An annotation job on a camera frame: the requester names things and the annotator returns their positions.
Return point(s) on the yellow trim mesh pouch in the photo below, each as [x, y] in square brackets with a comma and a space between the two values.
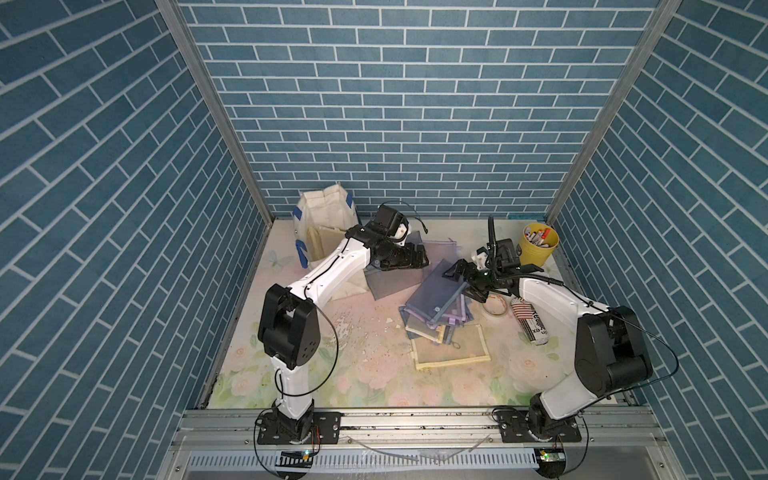
[467, 346]
[322, 241]

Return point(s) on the roll of clear tape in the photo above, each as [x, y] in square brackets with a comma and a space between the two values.
[495, 306]

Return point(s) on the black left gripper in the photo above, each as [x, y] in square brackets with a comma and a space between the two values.
[406, 260]

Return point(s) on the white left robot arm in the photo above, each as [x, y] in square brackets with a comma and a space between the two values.
[289, 325]

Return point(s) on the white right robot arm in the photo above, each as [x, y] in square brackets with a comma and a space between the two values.
[610, 352]

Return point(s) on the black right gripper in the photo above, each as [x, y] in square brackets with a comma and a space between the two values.
[460, 266]

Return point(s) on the yellow trim mesh pouch top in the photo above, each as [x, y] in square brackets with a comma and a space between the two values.
[322, 241]

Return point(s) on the white canvas tote bag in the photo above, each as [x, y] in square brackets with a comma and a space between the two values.
[331, 207]

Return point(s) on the pale purple mesh pouch back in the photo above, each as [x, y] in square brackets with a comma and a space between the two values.
[439, 250]

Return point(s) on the striped flag drink can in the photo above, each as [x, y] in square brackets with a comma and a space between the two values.
[529, 321]

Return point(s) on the grey blue zipper pouch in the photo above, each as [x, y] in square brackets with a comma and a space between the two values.
[385, 283]

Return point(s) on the aluminium front rail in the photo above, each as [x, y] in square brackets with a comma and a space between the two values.
[442, 427]

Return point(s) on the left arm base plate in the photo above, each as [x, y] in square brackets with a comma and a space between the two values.
[275, 428]

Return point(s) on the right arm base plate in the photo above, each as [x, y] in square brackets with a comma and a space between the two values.
[523, 426]

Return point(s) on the yellow cup with markers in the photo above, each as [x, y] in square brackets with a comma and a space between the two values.
[537, 243]

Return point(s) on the yellow trim mesh pouch front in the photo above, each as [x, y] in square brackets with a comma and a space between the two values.
[467, 346]

